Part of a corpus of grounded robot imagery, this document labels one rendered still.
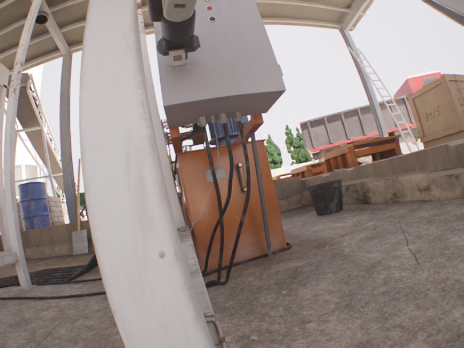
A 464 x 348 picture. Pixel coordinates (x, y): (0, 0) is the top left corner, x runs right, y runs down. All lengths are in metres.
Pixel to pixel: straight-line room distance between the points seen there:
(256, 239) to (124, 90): 1.12
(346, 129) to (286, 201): 6.21
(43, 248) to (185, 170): 2.83
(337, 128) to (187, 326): 9.01
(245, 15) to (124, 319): 0.95
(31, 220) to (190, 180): 3.80
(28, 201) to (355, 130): 9.48
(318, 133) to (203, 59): 8.39
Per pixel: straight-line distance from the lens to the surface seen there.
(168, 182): 1.31
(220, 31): 0.90
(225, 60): 0.82
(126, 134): 0.22
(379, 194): 2.10
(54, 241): 3.54
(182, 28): 0.61
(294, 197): 3.25
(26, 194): 4.70
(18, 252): 1.77
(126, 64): 0.26
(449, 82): 3.40
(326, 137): 9.04
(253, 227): 1.26
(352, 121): 9.21
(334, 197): 2.12
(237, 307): 0.80
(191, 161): 1.21
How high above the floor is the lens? 0.35
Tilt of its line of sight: 5 degrees up
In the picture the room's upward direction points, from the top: 12 degrees counter-clockwise
